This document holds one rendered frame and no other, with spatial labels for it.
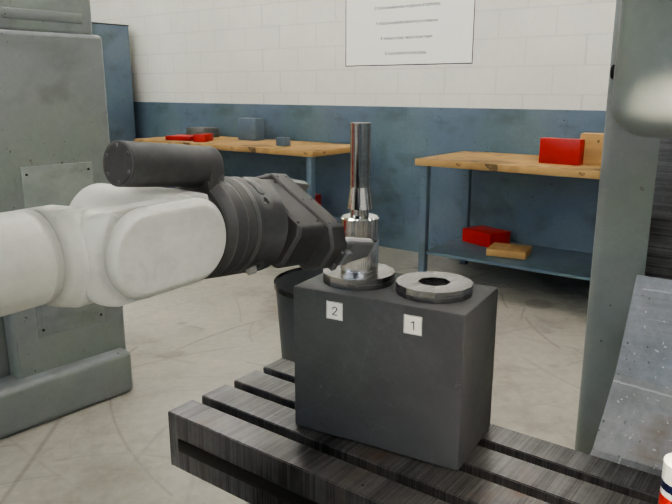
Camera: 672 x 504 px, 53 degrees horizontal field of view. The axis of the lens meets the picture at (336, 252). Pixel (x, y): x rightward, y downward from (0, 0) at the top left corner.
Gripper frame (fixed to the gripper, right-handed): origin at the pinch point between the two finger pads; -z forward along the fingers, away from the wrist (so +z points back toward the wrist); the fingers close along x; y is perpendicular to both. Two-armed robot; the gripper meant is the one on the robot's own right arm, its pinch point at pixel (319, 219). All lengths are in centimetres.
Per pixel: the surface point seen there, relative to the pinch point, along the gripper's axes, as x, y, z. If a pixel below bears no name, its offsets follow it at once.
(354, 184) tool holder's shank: 3.4, -2.2, -9.4
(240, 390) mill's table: 3.1, 33.6, -11.5
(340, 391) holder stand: -10.5, 18.6, -7.5
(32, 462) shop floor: 94, 188, -78
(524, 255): 60, 95, -382
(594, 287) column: -21, -1, -46
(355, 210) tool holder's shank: 1.7, 0.4, -9.8
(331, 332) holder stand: -5.7, 13.0, -6.6
